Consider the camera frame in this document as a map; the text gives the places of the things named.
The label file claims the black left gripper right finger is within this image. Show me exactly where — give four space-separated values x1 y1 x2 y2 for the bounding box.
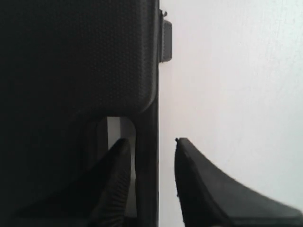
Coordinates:
175 138 303 227

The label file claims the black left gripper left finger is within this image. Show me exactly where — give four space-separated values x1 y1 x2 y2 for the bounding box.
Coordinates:
14 139 131 227

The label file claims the black plastic tool case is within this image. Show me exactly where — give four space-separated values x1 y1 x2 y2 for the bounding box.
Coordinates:
0 0 171 227

